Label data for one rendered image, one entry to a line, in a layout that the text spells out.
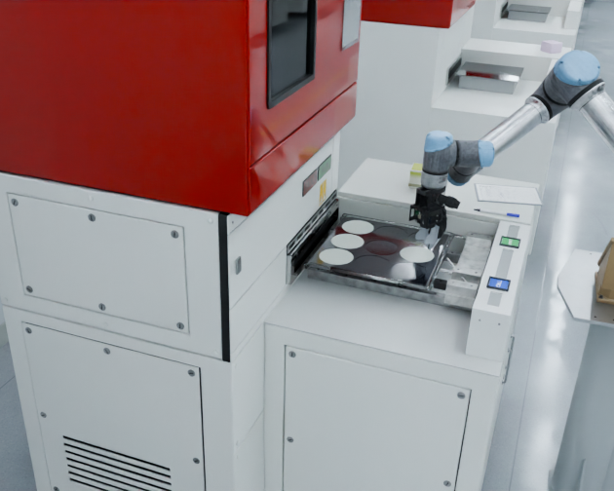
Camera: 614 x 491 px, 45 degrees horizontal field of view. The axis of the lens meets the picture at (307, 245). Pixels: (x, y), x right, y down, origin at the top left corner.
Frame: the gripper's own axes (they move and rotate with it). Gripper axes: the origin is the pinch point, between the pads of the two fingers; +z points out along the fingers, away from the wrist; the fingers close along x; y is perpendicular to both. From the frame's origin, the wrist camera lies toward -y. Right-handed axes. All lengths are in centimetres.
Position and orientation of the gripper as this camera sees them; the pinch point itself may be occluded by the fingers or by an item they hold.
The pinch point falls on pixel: (431, 245)
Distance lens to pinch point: 224.2
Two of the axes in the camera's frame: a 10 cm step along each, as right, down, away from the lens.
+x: 6.3, 3.7, -6.8
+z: -0.3, 8.9, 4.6
